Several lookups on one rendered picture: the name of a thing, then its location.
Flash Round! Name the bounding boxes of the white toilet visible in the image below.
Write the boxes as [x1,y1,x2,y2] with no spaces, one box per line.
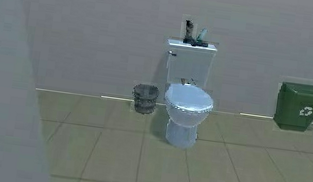
[152,38,223,153]

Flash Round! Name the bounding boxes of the dark grey waste basket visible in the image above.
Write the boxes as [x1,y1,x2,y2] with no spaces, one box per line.
[130,82,161,116]

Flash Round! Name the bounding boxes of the dark spray bottle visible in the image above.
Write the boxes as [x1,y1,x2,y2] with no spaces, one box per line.
[182,19,212,48]

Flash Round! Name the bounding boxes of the teal soap bottle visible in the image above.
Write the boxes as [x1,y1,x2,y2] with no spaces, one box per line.
[195,26,208,43]

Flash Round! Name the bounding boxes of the green recycling bin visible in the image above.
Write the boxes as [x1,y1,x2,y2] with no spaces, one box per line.
[272,80,313,135]

